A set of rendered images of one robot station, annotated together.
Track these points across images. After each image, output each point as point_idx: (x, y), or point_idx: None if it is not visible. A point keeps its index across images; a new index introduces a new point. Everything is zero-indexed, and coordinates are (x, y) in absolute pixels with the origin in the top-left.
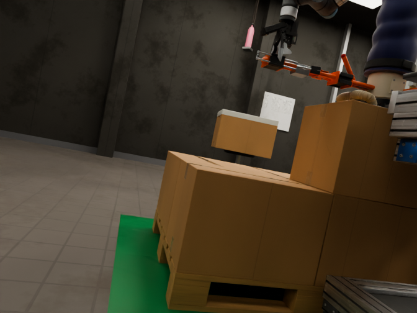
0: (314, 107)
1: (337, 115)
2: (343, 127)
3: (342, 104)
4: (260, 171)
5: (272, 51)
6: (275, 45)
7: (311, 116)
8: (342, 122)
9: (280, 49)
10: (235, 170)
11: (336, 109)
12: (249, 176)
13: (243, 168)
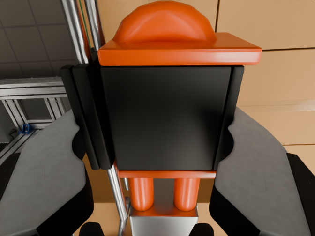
0: (198, 197)
1: (107, 178)
2: (88, 162)
3: (93, 195)
4: (280, 88)
5: (229, 155)
6: (195, 227)
7: (202, 180)
8: (90, 168)
9: (30, 140)
10: (182, 2)
11: (110, 188)
12: (107, 2)
13: (273, 51)
